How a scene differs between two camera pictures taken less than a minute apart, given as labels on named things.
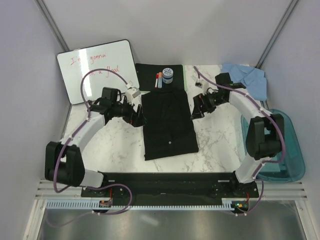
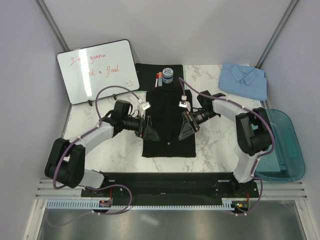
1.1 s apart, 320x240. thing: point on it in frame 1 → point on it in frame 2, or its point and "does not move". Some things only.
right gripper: x=199 y=100 → x=187 y=129
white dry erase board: x=116 y=57 does not move
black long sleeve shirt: x=170 y=130 does not move
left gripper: x=135 y=119 → x=143 y=127
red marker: x=156 y=81 does not move
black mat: x=146 y=73 does not move
